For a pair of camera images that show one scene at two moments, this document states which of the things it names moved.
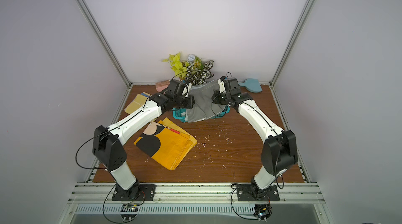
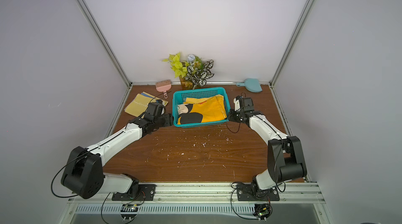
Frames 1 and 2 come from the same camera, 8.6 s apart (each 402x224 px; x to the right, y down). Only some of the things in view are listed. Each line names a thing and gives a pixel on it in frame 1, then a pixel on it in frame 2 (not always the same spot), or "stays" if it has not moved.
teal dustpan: [252, 85] stays
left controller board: [129, 212] stays
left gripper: [190, 103] to [169, 119]
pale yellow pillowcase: [137, 102] stays
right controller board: [263, 211] stays
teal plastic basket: [180, 113] to [179, 96]
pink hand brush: [162, 86] stays
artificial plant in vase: [192, 69] stays
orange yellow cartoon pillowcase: [166, 143] to [202, 109]
